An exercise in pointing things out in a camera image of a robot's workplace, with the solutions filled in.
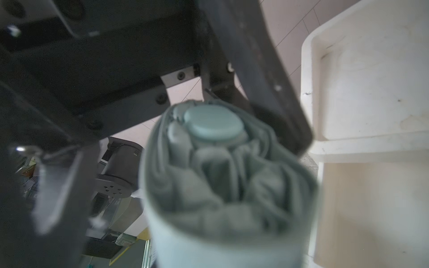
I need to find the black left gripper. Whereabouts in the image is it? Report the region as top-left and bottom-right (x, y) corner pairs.
(1, 1), (211, 141)

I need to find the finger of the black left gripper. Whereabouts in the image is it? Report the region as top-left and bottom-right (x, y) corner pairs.
(197, 1), (313, 156)
(1, 83), (99, 268)

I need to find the white drawer cabinet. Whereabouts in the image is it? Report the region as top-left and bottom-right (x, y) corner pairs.
(301, 1), (429, 163)

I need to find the mint green umbrella black band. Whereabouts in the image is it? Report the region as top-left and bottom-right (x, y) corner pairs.
(139, 100), (318, 268)

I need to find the white top drawer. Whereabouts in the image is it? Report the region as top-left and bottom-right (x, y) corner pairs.
(308, 162), (429, 268)

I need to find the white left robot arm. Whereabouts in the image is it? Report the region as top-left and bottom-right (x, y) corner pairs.
(1, 1), (318, 268)

